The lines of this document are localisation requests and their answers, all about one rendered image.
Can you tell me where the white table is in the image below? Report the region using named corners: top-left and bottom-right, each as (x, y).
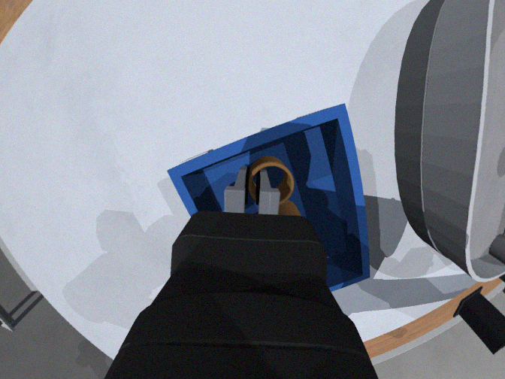
top-left (0, 0), bottom-right (505, 361)

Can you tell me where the grey turntable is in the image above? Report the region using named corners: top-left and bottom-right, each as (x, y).
top-left (392, 0), bottom-right (505, 282)

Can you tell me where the black box pedestal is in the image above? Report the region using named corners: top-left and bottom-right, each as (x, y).
top-left (453, 286), bottom-right (505, 353)

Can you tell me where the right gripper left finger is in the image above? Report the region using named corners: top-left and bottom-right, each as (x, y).
top-left (223, 165), bottom-right (248, 213)

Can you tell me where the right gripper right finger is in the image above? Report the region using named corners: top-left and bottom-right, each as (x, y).
top-left (257, 168), bottom-right (282, 214)

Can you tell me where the bronze bushing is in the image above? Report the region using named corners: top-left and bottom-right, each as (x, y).
top-left (277, 198), bottom-right (302, 219)
top-left (246, 156), bottom-right (295, 203)

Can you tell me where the blue crate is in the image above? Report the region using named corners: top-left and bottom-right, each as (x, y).
top-left (167, 102), bottom-right (370, 292)

